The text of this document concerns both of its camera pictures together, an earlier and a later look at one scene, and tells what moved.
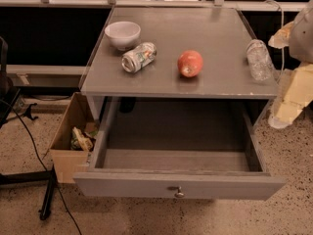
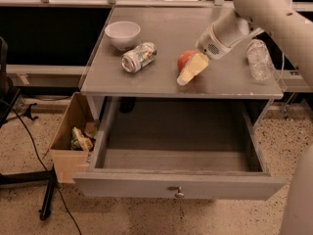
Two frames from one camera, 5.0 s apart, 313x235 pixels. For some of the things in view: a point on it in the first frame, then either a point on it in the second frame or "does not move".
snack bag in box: x=79 y=141 does not move
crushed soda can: x=136 y=59 does not move
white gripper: x=302 y=40 → x=211 y=45
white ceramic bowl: x=122 y=34 does not move
